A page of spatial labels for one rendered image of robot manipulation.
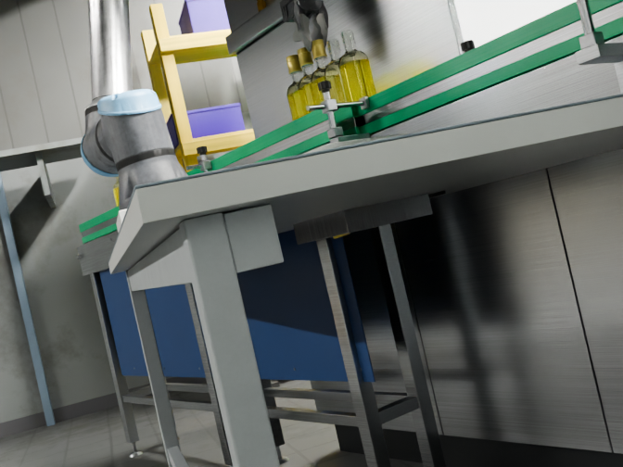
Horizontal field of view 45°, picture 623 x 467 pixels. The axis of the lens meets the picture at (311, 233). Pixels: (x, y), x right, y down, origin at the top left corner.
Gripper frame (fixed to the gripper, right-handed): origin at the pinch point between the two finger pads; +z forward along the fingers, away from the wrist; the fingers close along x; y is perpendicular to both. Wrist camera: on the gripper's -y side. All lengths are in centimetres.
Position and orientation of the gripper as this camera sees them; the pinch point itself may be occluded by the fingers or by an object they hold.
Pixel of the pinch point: (317, 44)
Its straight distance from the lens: 193.5
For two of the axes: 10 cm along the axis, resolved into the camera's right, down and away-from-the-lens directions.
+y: -5.2, 1.3, 8.4
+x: -8.2, 1.8, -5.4
